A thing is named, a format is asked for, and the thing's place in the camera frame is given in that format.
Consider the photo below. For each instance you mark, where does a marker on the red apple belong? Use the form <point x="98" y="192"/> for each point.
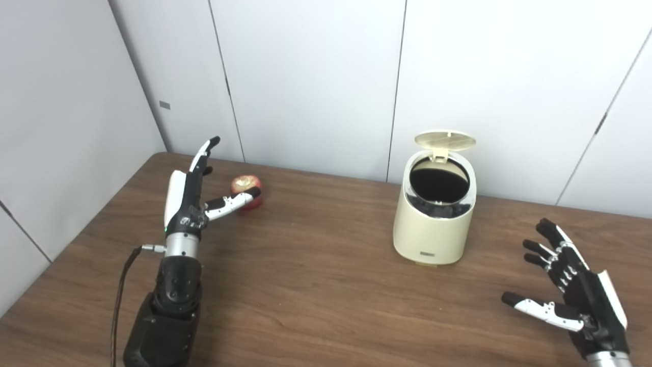
<point x="244" y="184"/>

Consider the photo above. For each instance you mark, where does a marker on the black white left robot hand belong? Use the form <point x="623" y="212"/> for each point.
<point x="183" y="204"/>

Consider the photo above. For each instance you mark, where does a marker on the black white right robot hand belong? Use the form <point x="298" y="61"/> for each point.
<point x="596" y="306"/>

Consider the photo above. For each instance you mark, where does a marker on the cream round bin lid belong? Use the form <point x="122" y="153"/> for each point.
<point x="445" y="140"/>

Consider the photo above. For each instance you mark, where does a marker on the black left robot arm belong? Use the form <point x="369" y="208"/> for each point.
<point x="170" y="306"/>

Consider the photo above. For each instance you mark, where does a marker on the cream-colored bin body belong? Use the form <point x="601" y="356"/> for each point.
<point x="433" y="234"/>

